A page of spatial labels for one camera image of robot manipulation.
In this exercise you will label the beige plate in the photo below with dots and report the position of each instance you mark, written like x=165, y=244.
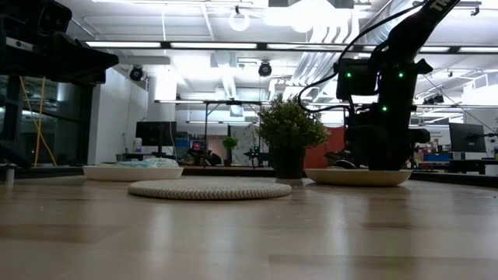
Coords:
x=350, y=178

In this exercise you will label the round white ceiling lamp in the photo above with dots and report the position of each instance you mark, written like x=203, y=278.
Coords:
x=239, y=29

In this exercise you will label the small grey metal post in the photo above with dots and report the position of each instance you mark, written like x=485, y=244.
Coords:
x=9, y=175

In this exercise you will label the large donut teal icing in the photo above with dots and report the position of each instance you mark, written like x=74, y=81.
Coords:
x=132, y=163

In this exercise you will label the white container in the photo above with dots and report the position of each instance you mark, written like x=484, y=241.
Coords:
x=137, y=145

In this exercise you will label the small black robot arm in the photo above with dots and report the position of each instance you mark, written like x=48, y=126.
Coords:
x=254, y=155

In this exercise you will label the orange partition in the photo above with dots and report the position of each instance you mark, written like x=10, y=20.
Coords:
x=330, y=155

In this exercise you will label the green plant in black pot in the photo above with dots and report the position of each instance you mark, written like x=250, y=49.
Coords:
x=292, y=124

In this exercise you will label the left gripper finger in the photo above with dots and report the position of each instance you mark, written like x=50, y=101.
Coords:
x=85, y=66
x=81, y=50

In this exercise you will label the silver round ceiling duct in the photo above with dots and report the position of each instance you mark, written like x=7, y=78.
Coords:
x=365, y=23

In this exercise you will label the round woven cream mat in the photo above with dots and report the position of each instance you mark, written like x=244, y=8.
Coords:
x=210, y=190

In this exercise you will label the long ceiling light bar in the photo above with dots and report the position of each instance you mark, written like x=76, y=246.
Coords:
x=124, y=44

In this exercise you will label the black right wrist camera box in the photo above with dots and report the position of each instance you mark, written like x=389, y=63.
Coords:
x=358, y=79

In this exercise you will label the black computer monitor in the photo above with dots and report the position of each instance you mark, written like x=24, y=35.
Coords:
x=155, y=132
x=467, y=138

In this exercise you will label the white plate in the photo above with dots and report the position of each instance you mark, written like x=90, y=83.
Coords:
x=116, y=174

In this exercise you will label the black round hanging lamp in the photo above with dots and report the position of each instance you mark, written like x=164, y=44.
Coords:
x=265, y=69
x=136, y=73

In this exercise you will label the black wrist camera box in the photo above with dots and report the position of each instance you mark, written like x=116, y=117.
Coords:
x=54, y=15
x=358, y=79

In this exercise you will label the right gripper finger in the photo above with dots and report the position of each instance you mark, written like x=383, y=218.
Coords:
x=397, y=159
x=378, y=159

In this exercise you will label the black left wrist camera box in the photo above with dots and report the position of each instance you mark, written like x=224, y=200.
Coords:
x=54, y=15

